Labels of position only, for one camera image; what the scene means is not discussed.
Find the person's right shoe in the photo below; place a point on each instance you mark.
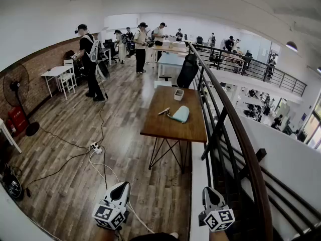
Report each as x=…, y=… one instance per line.
x=174, y=235

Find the person's right forearm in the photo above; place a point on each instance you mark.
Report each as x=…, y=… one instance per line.
x=219, y=236

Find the silver metal clip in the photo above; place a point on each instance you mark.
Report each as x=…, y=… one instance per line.
x=163, y=111

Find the red fire extinguisher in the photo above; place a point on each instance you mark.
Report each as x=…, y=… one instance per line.
x=11, y=125

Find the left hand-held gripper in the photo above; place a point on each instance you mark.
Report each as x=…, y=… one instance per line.
x=107, y=213

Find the black metal table legs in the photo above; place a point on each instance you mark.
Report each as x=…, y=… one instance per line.
x=183, y=168

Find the small white table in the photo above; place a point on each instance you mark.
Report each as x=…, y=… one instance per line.
x=56, y=70

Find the dark top white leg desk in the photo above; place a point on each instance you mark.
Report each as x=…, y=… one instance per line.
x=106, y=49

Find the light blue zip pouch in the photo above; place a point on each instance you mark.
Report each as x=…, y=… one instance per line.
x=181, y=114

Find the red fire equipment box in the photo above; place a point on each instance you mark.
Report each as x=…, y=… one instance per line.
x=20, y=117

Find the white divided pen holder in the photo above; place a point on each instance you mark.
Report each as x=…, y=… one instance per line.
x=179, y=95

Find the black standing fan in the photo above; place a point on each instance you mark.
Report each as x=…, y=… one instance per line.
x=16, y=84

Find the white wooden chair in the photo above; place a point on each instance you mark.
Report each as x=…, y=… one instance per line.
x=67, y=78

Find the stair railing with wooden handrail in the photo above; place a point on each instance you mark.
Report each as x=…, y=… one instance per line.
x=260, y=189

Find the blue wall sign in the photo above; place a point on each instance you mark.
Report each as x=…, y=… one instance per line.
x=304, y=117

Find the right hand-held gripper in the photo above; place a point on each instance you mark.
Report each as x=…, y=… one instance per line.
x=220, y=220

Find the white power strip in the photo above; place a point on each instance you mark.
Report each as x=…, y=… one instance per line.
x=96, y=148

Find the large glass window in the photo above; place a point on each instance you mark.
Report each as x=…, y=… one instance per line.
x=313, y=129

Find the black mesh highback office chair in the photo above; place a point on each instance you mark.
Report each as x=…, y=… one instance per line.
x=186, y=71

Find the white drawer cabinet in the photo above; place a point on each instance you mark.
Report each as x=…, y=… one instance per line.
x=162, y=84

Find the light blue table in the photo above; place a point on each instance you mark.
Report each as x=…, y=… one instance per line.
x=171, y=59

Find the black metal balcony railing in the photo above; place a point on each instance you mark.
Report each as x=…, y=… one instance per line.
x=304, y=90

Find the black swivel office chair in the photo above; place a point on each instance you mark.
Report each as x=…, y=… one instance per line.
x=111, y=50

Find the person's left forearm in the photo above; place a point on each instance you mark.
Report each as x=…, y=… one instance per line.
x=106, y=235

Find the dome wall lamp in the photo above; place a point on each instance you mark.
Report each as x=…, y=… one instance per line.
x=291, y=46
x=319, y=70

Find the crowd of distant people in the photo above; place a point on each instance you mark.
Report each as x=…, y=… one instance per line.
x=267, y=107

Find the black round device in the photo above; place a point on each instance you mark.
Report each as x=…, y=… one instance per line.
x=12, y=184

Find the person's black shirt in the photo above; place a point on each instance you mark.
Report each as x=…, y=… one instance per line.
x=150, y=237

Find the light wooden top table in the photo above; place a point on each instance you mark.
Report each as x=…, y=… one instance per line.
x=170, y=49

